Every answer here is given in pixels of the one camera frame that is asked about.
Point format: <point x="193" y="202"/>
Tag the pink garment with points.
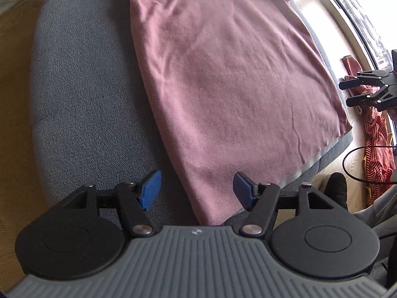
<point x="232" y="83"/>

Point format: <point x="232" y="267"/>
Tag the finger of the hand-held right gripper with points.
<point x="350" y="83"/>
<point x="358" y="100"/>

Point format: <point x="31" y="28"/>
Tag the dusty rose lace-trimmed garment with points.
<point x="353" y="66"/>

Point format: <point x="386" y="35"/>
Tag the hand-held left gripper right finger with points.
<point x="243" y="189"/>

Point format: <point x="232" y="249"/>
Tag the window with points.
<point x="366" y="15"/>

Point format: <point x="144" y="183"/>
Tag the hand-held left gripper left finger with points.
<point x="150" y="189"/>

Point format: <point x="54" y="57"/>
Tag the person's grey trouser leg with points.
<point x="381" y="220"/>

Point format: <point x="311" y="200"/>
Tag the red striped garment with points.
<point x="377" y="155"/>

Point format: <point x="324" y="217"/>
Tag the person's black sock foot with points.
<point x="336" y="189"/>

